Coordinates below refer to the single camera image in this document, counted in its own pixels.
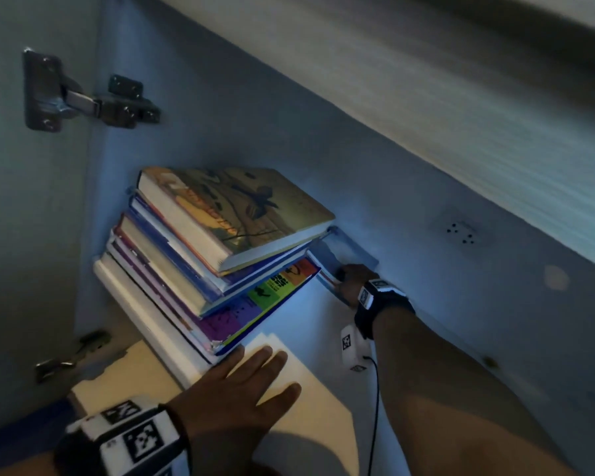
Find blue book large white lettering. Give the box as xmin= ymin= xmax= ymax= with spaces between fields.
xmin=114 ymin=212 xmax=278 ymax=319

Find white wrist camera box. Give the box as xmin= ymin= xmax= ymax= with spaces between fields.
xmin=340 ymin=324 xmax=374 ymax=373

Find colourful striped book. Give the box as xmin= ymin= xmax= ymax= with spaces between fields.
xmin=198 ymin=257 xmax=322 ymax=345

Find person's left forearm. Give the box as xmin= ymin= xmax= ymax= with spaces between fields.
xmin=0 ymin=450 xmax=63 ymax=476

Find white wall socket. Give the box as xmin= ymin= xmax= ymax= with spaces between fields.
xmin=428 ymin=205 xmax=495 ymax=249

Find white cabinet door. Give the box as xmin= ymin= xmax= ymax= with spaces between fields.
xmin=0 ymin=0 xmax=110 ymax=422

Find person's right hand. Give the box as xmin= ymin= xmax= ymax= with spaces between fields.
xmin=335 ymin=264 xmax=377 ymax=309

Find thick yellow bird cover book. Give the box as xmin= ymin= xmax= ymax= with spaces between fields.
xmin=136 ymin=165 xmax=336 ymax=275

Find person's right forearm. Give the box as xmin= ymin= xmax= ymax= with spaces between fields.
xmin=372 ymin=307 xmax=578 ymax=476

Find black camera cable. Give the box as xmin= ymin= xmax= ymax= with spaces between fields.
xmin=364 ymin=355 xmax=381 ymax=476

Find person's left hand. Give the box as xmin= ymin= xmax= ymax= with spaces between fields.
xmin=168 ymin=344 xmax=302 ymax=476

